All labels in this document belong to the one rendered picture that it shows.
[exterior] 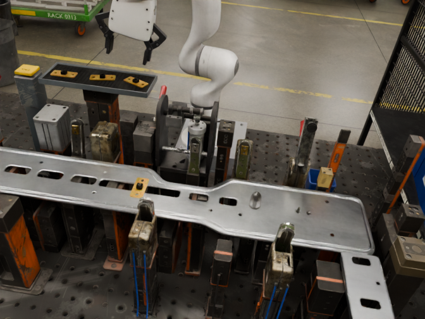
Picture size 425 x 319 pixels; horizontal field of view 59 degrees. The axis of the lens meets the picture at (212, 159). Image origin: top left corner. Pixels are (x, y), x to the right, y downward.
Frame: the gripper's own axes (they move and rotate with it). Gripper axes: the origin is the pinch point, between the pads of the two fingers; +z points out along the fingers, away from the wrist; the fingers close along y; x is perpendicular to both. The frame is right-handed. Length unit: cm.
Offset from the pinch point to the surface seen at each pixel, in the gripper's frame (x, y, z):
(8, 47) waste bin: -213, 152, 143
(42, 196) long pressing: 16.3, 14.7, 41.6
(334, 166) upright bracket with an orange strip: -6, -66, 19
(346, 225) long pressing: 12, -69, 25
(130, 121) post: -11.9, -1.1, 29.3
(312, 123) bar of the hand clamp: -5, -52, 7
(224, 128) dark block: -11.7, -30.4, 21.5
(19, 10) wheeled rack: -332, 203, 166
